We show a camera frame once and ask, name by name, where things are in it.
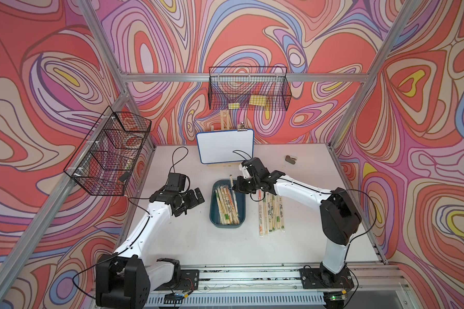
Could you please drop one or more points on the wooden whiteboard easel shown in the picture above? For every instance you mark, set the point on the wooden whiteboard easel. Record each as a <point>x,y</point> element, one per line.
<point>225,119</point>

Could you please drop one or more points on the teal plastic storage box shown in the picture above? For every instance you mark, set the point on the teal plastic storage box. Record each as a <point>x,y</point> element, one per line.
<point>214,212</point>

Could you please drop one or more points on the black wire basket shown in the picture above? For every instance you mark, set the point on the black wire basket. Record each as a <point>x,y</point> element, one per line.
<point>230,87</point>
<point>114,144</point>

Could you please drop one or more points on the blue framed whiteboard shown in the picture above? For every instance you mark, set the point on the blue framed whiteboard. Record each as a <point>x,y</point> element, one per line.
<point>204,147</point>

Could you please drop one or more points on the chopsticks pair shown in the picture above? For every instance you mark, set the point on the chopsticks pair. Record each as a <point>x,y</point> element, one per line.
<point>233,193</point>
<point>261,220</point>

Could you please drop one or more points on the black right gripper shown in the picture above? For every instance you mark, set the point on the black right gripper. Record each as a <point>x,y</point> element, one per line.
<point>238,186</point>

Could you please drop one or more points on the black wire basket left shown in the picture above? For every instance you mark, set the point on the black wire basket left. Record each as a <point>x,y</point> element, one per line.
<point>114,144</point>

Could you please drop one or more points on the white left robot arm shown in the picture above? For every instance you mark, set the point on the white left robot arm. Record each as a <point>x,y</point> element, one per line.
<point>122,280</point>

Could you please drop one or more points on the yellow sticky note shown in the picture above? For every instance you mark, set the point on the yellow sticky note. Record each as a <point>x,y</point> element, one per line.
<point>258,100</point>

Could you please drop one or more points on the black wire basket back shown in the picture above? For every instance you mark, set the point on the black wire basket back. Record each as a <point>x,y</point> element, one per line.
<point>230,87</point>

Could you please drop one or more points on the olive and white stapler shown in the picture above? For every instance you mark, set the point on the olive and white stapler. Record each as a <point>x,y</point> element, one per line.
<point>290,159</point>

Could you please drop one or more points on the wrapped chopsticks in box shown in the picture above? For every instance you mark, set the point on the wrapped chopsticks in box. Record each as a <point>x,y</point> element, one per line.
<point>227,214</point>

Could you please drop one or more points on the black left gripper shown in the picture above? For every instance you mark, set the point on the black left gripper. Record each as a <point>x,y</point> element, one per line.
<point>193,200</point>

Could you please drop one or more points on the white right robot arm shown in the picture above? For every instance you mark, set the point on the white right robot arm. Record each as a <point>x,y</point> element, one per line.
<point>340,219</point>

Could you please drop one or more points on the green circuit board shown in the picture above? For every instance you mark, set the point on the green circuit board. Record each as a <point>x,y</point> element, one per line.
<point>174,299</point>

